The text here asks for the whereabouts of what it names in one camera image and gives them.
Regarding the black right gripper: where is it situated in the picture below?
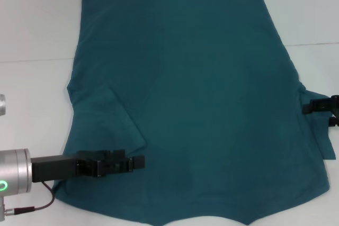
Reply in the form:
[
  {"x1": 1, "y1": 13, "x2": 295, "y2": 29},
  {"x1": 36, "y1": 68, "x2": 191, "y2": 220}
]
[{"x1": 303, "y1": 95, "x2": 339, "y2": 128}]

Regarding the dark red cable with plug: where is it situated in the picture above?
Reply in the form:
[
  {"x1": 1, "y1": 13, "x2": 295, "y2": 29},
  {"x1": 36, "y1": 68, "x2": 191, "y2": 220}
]
[{"x1": 5, "y1": 180, "x2": 56, "y2": 214}]

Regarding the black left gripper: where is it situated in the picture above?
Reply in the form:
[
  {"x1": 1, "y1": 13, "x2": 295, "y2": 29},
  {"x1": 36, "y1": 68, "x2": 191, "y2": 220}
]
[{"x1": 30, "y1": 148, "x2": 146, "y2": 183}]

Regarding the blue-green shirt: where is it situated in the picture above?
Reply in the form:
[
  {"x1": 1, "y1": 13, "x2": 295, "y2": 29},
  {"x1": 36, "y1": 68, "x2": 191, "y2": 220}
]
[{"x1": 51, "y1": 0, "x2": 336, "y2": 226}]

